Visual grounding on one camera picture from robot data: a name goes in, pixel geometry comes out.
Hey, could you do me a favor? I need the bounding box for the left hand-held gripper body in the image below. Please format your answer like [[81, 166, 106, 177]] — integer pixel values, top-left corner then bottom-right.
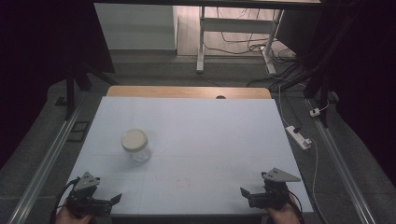
[[65, 171, 114, 218]]

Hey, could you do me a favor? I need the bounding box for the black rectangular floor frame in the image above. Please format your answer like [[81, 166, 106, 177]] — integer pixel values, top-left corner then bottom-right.
[[66, 120, 92, 144]]

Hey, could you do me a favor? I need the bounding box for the clear glass jar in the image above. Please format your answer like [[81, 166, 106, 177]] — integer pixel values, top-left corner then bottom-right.
[[122, 143, 153, 166]]

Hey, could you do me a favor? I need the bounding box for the tangle of floor cables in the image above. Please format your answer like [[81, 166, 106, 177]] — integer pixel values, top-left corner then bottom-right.
[[204, 7, 297, 64]]

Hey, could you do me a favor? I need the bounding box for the person's left hand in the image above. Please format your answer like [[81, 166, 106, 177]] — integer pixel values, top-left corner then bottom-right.
[[55, 206, 95, 224]]

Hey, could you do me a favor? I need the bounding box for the white table cover sheet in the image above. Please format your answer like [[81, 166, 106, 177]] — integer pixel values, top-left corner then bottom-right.
[[53, 95, 314, 217]]

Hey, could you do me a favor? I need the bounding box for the cream round jar lid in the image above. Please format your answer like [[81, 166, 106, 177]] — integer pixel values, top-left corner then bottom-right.
[[120, 128, 149, 153]]

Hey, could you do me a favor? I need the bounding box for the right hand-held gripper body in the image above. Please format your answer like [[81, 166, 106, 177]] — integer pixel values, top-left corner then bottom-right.
[[247, 167, 303, 211]]

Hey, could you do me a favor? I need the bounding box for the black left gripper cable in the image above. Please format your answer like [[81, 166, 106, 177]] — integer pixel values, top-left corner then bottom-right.
[[49, 176, 81, 224]]

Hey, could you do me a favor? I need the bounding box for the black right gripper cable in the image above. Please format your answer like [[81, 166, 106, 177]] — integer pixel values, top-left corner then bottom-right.
[[289, 189, 305, 224]]

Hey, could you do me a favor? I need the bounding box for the white desk frame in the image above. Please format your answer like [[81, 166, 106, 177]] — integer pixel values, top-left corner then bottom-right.
[[195, 6, 286, 76]]

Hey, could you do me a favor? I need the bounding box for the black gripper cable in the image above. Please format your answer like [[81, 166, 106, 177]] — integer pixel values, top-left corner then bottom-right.
[[289, 189, 305, 224], [49, 176, 81, 224]]

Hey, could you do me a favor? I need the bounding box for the aluminium floor rail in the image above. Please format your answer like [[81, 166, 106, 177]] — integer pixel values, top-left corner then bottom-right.
[[306, 98, 378, 224], [6, 102, 84, 224]]

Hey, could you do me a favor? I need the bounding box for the white power strip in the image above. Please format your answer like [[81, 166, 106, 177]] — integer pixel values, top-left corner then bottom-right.
[[285, 125, 313, 151]]

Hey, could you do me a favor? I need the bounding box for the black metal stand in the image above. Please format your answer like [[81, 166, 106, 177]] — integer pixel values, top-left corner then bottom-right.
[[54, 60, 120, 121], [270, 12, 354, 129]]

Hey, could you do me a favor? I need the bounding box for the person's right hand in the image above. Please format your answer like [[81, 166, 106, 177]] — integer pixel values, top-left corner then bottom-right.
[[264, 195, 302, 224]]

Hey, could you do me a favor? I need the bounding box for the black curtain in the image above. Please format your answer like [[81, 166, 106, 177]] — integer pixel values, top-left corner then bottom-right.
[[320, 0, 396, 189], [0, 0, 117, 171]]

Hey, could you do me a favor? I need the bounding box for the white power strip cable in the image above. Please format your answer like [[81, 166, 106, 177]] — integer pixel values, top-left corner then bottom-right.
[[277, 84, 319, 203]]

